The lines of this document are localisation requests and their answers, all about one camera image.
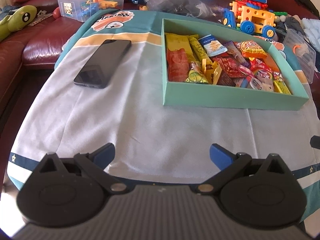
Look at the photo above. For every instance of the clear bin of toys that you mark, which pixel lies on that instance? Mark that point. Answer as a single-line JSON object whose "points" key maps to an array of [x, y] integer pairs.
{"points": [[82, 10]]}

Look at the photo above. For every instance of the yellow blue toy vehicle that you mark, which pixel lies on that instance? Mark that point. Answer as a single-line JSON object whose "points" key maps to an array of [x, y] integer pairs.
{"points": [[253, 17]]}

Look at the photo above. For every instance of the pink white candy packet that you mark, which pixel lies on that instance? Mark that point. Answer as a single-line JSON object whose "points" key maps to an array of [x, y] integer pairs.
{"points": [[243, 82]]}

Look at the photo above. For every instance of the yellow cheese stick packet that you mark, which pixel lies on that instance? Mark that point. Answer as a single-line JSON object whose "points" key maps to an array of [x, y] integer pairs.
{"points": [[199, 50]]}

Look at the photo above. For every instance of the rainbow red candy bag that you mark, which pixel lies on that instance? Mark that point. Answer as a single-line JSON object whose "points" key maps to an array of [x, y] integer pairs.
{"points": [[260, 69]]}

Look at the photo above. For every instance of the green plush toy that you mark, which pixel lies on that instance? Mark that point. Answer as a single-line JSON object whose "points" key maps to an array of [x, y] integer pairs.
{"points": [[18, 20]]}

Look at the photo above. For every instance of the orange wafer snack packet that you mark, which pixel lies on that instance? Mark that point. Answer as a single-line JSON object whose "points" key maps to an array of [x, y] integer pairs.
{"points": [[269, 61]]}

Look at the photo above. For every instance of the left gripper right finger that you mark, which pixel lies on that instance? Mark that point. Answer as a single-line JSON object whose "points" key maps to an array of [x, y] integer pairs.
{"points": [[230, 166]]}

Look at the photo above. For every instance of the orange translucent candy packet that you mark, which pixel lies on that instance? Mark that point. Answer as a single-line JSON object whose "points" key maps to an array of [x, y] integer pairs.
{"points": [[211, 70]]}

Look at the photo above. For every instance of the small yellow candy packet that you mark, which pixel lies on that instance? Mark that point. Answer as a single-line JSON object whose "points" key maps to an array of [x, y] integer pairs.
{"points": [[281, 87]]}

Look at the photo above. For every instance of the dark red candy bag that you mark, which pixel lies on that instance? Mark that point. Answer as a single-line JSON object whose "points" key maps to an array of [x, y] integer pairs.
{"points": [[229, 65]]}

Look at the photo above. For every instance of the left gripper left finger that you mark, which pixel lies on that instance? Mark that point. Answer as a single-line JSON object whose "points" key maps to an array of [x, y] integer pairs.
{"points": [[93, 165]]}

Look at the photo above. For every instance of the blue white cracker packet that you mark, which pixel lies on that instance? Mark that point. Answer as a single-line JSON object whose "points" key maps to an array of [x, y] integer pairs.
{"points": [[212, 46]]}

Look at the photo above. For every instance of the yellow snack packet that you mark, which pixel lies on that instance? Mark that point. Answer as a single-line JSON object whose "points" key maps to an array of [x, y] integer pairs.
{"points": [[176, 42]]}

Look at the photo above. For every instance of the light blue down jacket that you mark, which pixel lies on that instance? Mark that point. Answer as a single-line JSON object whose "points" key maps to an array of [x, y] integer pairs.
{"points": [[311, 29]]}

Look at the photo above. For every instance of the clear packet nougat bar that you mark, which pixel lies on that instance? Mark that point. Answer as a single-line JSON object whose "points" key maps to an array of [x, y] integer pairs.
{"points": [[267, 84]]}

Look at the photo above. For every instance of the dark clothes plastic bag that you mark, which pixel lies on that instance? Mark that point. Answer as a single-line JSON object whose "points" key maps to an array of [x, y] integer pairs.
{"points": [[192, 8]]}

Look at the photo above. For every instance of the orange red chips bag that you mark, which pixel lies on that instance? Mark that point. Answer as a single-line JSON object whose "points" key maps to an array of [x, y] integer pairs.
{"points": [[250, 49]]}

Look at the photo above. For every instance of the red foil snack packet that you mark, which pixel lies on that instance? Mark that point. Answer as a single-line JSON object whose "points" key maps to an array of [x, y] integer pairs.
{"points": [[178, 65]]}

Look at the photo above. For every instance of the teal cardboard box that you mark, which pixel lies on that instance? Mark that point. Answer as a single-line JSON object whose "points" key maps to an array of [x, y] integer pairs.
{"points": [[188, 94]]}

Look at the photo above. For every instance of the round jelly cup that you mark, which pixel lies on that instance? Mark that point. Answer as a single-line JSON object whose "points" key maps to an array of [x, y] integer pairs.
{"points": [[254, 83]]}

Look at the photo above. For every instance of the dark red gold packet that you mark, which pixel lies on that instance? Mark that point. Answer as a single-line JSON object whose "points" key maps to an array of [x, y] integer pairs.
{"points": [[223, 79]]}

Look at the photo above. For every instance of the dark red leather sofa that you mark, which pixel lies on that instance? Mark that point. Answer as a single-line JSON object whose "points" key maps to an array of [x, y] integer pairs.
{"points": [[38, 47]]}

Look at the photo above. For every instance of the clear plastic lid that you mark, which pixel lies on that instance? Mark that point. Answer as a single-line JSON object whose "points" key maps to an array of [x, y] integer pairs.
{"points": [[304, 53]]}

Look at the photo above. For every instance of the black smartphone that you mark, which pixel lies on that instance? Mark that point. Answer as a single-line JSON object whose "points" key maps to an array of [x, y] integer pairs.
{"points": [[101, 66]]}

